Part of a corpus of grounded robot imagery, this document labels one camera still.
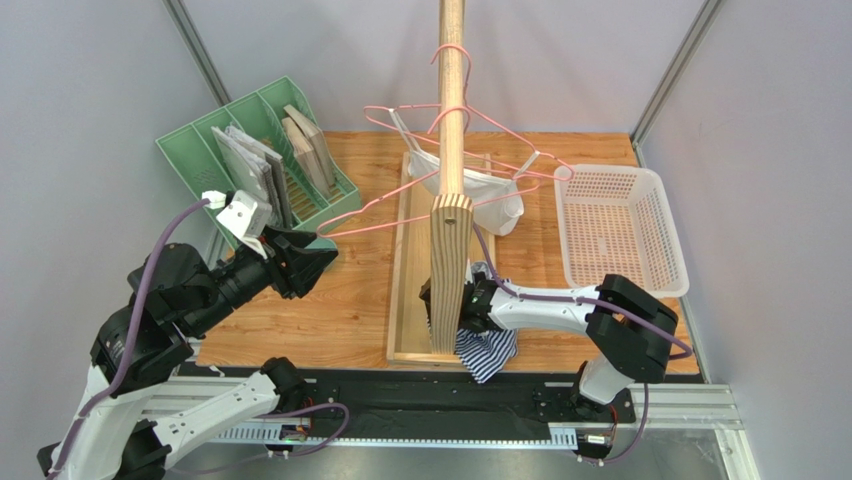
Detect white plastic basket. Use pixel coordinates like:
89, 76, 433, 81
554, 164, 690, 298

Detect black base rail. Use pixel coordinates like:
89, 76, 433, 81
139, 365, 743, 461

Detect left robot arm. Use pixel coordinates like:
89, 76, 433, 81
37, 227, 338, 479

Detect white tank top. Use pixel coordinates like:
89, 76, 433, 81
390, 109, 525, 236

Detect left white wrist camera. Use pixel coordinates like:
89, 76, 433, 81
201, 190, 272, 260

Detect purple cable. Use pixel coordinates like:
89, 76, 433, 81
471, 222, 695, 467
46, 196, 218, 480

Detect grey plastic-wrapped booklets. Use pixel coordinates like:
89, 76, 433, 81
211, 125, 295, 229

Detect blue striped tank top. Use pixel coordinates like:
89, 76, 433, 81
425, 260, 520, 385

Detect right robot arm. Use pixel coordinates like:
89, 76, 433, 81
452, 272, 692, 405

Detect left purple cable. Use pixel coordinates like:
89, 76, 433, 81
46, 196, 218, 480

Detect wooden clothes rack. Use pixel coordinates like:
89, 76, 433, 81
387, 1, 474, 368

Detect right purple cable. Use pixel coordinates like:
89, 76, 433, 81
471, 222, 695, 467

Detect small teal bowl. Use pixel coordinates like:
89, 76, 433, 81
307, 238, 338, 250

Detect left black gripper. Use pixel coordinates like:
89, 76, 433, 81
188, 221, 342, 334

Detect green file organizer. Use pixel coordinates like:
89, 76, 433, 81
156, 76, 362, 231

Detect pink wire hanger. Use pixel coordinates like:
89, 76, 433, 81
316, 105, 575, 240
363, 43, 574, 194

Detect brown notebooks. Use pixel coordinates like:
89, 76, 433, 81
281, 104, 336, 199

